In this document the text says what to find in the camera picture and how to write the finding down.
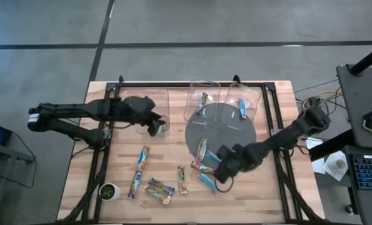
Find black pole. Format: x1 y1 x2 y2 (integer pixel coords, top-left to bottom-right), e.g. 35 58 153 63
349 42 372 76

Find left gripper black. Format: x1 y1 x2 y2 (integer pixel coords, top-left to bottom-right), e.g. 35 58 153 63
119 95 162 138

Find light blue granola bar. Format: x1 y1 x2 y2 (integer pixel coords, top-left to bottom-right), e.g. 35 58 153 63
238 97 248 120
207 151 223 163
198 173 218 194

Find clear plastic bin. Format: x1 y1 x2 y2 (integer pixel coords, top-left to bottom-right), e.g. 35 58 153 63
136 88 171 138
219 82 262 131
183 80 222 126

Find grey round mat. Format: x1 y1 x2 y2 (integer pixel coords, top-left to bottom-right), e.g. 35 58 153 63
184 102 258 171

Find white paper sheet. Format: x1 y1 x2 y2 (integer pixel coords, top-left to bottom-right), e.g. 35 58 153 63
305 137 326 175

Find grey metal cart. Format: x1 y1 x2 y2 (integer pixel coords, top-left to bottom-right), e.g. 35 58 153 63
0 140 36 225

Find backlit black keyboard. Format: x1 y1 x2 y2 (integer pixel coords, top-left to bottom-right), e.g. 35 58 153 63
349 153 372 191

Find small plant in white pot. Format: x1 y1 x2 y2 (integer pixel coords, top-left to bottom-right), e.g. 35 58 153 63
98 182 121 203

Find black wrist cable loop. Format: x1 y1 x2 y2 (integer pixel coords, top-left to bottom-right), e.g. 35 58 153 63
215 176 236 194

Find yellow cable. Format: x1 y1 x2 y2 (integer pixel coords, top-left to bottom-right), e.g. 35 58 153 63
301 89 343 109

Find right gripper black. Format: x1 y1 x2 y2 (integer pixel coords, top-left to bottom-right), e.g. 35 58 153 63
213 144 257 184

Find red orange granola bar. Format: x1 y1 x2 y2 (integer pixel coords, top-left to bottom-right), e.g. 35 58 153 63
191 160 216 176

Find black stand crossbar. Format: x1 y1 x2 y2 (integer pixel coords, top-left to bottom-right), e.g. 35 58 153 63
308 129 357 162

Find black stand plate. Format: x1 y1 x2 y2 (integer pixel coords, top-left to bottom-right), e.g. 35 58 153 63
335 64 372 149

